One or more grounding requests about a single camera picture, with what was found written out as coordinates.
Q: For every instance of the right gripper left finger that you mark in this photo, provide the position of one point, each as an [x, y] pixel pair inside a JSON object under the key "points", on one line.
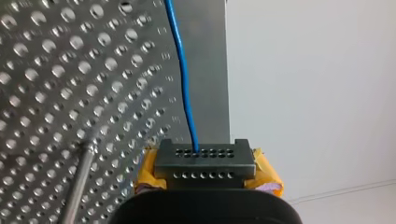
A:
{"points": [[148, 174]]}

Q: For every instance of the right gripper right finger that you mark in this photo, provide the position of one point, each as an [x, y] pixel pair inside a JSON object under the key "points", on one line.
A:
{"points": [[264, 175]]}

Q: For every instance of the metal post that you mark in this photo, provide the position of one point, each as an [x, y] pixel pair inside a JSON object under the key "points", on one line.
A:
{"points": [[78, 183]]}

